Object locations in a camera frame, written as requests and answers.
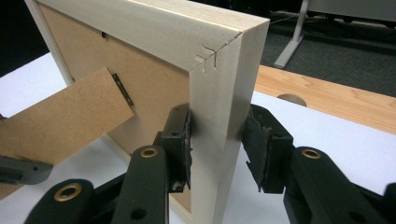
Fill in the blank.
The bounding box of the white paper sheet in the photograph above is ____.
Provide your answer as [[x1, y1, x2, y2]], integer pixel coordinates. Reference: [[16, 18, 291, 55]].
[[0, 51, 396, 224]]

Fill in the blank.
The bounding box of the white metal desk frame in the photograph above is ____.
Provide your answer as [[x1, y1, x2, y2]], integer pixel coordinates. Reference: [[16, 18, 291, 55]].
[[273, 0, 396, 70]]

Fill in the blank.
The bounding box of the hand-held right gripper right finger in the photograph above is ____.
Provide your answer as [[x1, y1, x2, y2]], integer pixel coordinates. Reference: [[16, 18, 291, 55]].
[[242, 104, 295, 194]]

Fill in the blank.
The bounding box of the wooden picture frame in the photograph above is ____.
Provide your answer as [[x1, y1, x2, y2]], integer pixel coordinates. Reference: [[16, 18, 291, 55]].
[[0, 0, 271, 224]]

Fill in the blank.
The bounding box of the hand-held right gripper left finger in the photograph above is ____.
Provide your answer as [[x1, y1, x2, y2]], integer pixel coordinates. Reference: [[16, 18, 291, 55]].
[[161, 103, 192, 193]]

